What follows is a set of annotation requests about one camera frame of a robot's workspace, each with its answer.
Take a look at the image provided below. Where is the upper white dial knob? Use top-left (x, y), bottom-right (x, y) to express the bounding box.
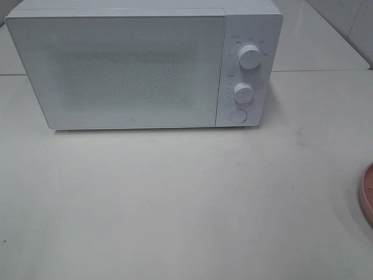
top-left (238, 43), bottom-right (262, 69)

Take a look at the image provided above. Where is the white dial knob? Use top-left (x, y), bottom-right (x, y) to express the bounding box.
top-left (238, 43), bottom-right (262, 69)
top-left (233, 82), bottom-right (255, 104)

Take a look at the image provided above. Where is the white microwave door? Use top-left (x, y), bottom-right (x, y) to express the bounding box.
top-left (7, 16), bottom-right (224, 130)

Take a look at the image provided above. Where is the round white door button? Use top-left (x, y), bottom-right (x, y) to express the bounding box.
top-left (230, 109), bottom-right (247, 124)

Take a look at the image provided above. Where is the white microwave oven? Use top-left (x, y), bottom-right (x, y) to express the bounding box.
top-left (5, 1), bottom-right (283, 129)

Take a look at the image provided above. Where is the pink round plate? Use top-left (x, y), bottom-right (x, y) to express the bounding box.
top-left (358, 163), bottom-right (373, 228)

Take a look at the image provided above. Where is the lower white dial knob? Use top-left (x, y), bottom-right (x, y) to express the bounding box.
top-left (233, 82), bottom-right (255, 104)

